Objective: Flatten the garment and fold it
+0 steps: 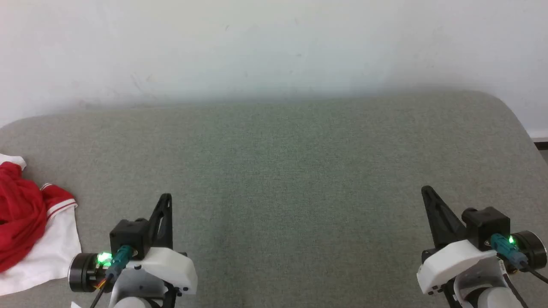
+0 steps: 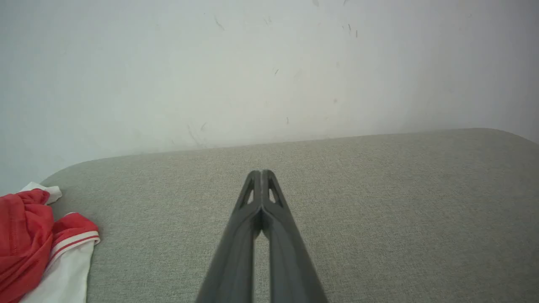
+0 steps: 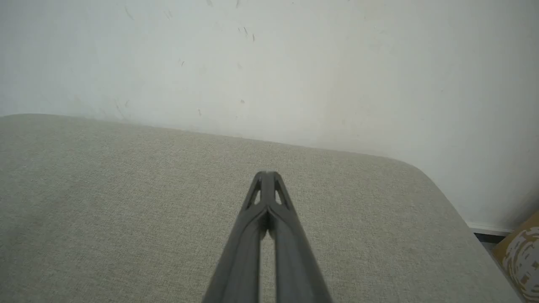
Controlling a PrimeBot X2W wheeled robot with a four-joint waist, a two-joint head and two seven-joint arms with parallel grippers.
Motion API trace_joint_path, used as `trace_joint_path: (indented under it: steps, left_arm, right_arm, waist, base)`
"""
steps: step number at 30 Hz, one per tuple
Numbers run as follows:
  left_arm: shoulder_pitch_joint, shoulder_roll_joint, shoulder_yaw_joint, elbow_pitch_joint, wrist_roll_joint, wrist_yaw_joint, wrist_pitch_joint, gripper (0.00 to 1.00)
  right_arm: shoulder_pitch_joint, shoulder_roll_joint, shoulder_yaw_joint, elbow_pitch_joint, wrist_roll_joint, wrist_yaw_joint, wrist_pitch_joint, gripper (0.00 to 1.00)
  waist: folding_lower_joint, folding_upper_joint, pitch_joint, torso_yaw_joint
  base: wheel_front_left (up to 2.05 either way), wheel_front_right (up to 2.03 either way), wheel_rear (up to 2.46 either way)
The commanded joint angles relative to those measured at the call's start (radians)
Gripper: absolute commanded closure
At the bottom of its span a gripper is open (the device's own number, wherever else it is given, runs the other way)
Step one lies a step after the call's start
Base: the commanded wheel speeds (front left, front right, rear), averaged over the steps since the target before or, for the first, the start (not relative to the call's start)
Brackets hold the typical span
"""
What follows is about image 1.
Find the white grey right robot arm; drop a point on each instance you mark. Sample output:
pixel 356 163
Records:
pixel 492 299

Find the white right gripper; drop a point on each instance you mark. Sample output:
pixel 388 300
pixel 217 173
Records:
pixel 454 261

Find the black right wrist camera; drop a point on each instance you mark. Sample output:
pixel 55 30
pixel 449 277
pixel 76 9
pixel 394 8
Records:
pixel 486 224

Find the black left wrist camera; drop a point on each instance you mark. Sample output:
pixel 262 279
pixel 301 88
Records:
pixel 128 235

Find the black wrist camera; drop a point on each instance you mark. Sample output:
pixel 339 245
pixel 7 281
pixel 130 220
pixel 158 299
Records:
pixel 486 224
pixel 128 235

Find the red and white garment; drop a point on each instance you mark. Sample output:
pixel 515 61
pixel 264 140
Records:
pixel 25 222

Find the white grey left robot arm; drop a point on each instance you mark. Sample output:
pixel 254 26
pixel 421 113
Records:
pixel 137 284

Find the grey-green fabric sofa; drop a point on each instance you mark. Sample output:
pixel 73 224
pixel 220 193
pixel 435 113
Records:
pixel 291 171

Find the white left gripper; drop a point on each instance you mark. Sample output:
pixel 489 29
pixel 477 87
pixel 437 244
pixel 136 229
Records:
pixel 169 267

